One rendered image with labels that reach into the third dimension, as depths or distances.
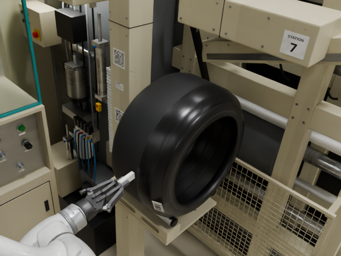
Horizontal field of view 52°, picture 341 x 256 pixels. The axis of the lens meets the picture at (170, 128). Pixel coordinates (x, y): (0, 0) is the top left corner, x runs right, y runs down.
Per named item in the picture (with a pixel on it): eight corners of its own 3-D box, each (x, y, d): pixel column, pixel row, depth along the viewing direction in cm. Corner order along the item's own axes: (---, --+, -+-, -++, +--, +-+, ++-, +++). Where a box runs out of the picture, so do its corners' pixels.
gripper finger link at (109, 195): (94, 199, 120) (96, 202, 119) (120, 182, 126) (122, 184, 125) (96, 206, 122) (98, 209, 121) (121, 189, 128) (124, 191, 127)
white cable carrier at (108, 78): (109, 151, 184) (105, 67, 158) (116, 147, 188) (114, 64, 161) (114, 155, 182) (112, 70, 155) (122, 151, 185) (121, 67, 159)
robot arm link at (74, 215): (55, 207, 115) (70, 196, 118) (61, 223, 121) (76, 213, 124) (70, 223, 110) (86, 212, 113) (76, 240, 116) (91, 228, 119)
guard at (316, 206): (172, 213, 238) (180, 127, 199) (173, 211, 239) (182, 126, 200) (292, 306, 188) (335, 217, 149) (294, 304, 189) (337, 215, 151)
